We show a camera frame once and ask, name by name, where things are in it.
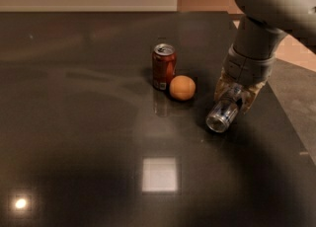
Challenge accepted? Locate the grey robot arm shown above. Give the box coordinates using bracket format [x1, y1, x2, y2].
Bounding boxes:
[214, 0, 316, 112]

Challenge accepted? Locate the red soda can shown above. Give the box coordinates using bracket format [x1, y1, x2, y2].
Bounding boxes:
[152, 43, 177, 91]

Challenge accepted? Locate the orange ball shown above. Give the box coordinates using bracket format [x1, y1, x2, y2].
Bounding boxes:
[169, 75, 196, 101]

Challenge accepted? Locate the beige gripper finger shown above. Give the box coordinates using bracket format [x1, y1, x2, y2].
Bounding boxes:
[239, 81, 266, 114]
[214, 69, 235, 102]

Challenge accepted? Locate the silver blue redbull can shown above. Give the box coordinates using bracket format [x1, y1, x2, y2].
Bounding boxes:
[205, 100, 239, 133]

